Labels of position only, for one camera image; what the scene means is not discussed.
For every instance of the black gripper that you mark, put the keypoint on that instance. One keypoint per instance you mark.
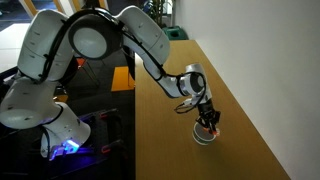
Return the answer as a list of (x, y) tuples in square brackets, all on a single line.
[(207, 111)]

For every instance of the orange marker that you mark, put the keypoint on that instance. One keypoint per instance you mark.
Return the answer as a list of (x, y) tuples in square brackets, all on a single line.
[(216, 133)]

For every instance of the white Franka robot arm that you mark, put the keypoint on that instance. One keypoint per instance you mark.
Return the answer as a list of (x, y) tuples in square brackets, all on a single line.
[(43, 43)]

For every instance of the green bin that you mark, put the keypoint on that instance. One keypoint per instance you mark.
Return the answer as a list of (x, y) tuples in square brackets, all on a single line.
[(175, 32)]

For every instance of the potted plant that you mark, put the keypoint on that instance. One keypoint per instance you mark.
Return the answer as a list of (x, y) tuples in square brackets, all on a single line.
[(159, 10)]

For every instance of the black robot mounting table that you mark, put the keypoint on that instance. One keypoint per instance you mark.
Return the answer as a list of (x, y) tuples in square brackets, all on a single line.
[(83, 163)]

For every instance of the chair with orange seat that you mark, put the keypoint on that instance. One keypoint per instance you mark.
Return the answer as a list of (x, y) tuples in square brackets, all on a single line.
[(81, 62)]

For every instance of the white office table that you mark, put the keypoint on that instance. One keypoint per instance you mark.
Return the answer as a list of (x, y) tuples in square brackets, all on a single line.
[(10, 43)]

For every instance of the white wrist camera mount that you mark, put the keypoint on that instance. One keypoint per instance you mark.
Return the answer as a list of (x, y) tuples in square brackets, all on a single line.
[(192, 101)]

